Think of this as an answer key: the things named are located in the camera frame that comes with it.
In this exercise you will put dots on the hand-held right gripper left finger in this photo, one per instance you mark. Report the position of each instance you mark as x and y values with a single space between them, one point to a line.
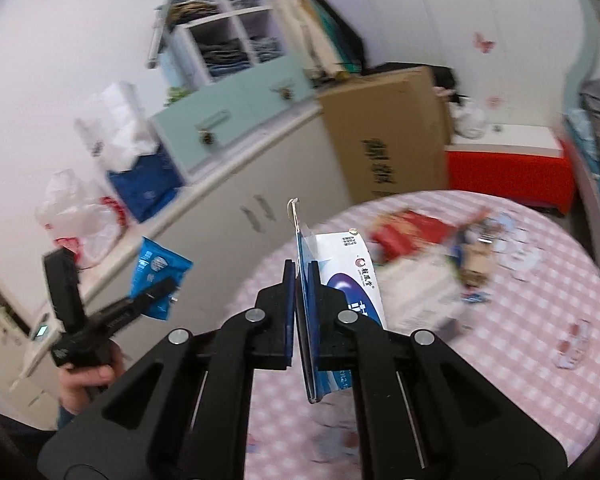
290 287

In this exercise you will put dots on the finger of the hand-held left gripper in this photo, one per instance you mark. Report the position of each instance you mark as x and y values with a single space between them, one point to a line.
147 296

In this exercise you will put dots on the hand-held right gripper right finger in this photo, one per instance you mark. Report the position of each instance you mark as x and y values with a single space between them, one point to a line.
314 287

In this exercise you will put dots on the blue snack packet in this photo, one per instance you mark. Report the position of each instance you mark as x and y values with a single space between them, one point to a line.
156 265

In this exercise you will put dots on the white blue cardboard carton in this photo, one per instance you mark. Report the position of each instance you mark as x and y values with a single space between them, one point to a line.
350 260

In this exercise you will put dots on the person's left hand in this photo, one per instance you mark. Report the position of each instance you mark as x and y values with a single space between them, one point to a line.
84 385

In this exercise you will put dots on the white red plastic bag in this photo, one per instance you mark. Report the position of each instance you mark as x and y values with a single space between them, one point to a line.
80 220

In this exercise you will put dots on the beige cabinet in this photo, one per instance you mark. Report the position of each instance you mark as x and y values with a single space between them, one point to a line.
205 210

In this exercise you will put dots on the white crumpled paper bag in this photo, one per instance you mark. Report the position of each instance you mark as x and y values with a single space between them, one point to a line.
420 290

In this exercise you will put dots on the blue shopping bag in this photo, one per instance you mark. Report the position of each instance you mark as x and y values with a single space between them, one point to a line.
142 185

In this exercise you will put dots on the red paper bag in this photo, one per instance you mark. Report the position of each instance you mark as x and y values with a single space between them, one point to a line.
412 235

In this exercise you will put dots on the pile of small wrappers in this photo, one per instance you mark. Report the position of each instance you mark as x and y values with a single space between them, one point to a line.
472 255

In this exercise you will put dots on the pine cone drawer ornament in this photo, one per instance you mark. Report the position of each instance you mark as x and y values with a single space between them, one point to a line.
286 93
209 137

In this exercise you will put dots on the large brown cardboard box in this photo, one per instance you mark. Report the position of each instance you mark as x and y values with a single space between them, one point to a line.
385 130

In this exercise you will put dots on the white translucent plastic bag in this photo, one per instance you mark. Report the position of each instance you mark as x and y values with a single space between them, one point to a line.
115 125

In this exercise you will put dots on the teal drawer unit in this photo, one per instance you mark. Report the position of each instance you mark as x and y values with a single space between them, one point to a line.
230 105

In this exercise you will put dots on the red cabinet with white top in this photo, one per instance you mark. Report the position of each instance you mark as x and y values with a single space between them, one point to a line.
510 170

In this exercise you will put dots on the small white plastic bag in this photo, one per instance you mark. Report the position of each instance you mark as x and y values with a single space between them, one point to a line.
470 120

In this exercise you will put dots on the black item behind box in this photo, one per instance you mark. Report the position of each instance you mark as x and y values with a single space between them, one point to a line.
442 80

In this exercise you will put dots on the leaning flat boards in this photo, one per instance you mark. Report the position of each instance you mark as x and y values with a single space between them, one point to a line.
320 35

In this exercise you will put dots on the clear red small wrapper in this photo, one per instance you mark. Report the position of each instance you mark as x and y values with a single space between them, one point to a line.
572 345

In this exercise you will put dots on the white open shelf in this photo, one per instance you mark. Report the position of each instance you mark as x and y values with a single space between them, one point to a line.
230 20

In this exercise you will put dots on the pink butterfly sticker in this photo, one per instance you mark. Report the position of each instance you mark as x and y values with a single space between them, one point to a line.
483 42

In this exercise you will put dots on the teal bed frame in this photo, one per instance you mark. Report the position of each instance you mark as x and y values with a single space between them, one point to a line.
587 60

